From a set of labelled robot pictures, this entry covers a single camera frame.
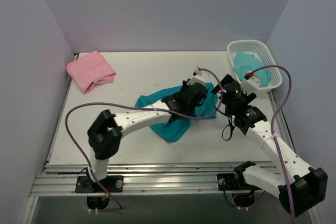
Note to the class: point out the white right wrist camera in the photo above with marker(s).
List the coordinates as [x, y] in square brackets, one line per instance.
[250, 85]

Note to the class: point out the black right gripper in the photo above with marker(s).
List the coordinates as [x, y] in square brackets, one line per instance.
[221, 85]

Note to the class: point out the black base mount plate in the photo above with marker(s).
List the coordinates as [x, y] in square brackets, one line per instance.
[231, 181]
[113, 184]

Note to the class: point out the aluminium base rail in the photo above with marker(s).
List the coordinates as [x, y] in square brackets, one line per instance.
[148, 179]

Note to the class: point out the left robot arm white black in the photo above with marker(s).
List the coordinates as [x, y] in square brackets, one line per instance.
[108, 129]

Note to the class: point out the folded pink t shirt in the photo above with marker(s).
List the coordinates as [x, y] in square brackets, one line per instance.
[89, 71]

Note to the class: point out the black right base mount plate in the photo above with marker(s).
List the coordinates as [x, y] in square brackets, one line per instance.
[231, 181]

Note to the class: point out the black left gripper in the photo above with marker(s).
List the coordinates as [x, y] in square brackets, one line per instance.
[199, 94]

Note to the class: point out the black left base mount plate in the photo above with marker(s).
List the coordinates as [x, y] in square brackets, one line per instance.
[113, 184]

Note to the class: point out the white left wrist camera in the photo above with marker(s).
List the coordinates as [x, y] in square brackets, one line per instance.
[199, 76]

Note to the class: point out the white plastic basket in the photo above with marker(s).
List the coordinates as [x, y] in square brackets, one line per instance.
[262, 53]

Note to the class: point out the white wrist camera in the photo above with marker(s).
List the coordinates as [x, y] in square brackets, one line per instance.
[250, 85]
[199, 76]

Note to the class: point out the teal t shirt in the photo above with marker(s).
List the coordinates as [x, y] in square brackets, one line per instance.
[172, 132]

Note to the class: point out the light green t shirt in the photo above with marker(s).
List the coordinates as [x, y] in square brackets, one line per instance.
[243, 63]

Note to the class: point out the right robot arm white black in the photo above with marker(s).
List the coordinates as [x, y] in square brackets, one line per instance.
[299, 187]

